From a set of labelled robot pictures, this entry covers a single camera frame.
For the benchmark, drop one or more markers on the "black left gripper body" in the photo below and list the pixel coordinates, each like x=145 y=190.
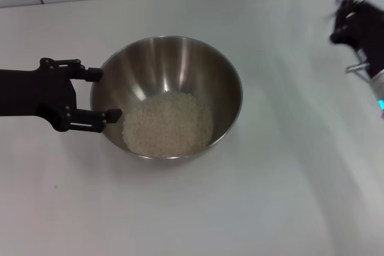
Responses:
x=33 y=94

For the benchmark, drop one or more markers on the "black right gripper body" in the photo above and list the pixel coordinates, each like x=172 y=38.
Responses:
x=364 y=34

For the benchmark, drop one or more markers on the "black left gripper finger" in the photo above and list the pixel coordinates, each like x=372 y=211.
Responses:
x=72 y=68
x=90 y=119

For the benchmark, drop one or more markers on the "white rice grains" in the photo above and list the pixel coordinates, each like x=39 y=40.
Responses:
x=168 y=127

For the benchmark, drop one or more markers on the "stainless steel mixing bowl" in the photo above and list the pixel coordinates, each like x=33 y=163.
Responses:
x=180 y=70

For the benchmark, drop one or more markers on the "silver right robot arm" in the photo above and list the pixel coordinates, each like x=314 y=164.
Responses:
x=378 y=88

